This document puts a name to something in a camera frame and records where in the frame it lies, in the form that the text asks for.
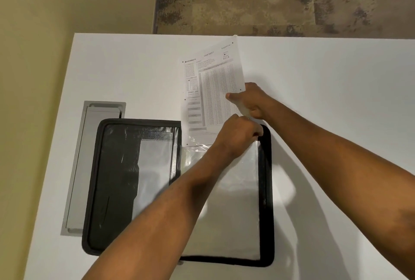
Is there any person's left hand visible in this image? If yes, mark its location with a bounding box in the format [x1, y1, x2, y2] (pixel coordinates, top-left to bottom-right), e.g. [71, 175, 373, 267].
[212, 114, 264, 160]

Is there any person's right hand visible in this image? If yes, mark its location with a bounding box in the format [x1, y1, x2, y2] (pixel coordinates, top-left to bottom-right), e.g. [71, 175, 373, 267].
[225, 82, 276, 120]

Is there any person's left forearm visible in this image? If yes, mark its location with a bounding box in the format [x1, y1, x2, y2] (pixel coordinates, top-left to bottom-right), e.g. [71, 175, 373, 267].
[81, 150, 234, 280]

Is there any person's right forearm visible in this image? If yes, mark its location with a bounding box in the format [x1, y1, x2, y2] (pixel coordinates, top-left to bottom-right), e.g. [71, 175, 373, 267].
[259, 98, 415, 280]

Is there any black zip portfolio folder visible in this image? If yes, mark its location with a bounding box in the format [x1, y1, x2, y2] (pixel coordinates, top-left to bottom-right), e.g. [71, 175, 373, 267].
[81, 118, 275, 268]

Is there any grey desk cable hatch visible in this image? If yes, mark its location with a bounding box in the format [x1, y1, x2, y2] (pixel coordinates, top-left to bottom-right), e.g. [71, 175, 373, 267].
[60, 101, 127, 237]

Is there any printed white paper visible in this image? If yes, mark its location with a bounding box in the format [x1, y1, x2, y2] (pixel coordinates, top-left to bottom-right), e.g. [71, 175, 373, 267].
[180, 35, 246, 151]

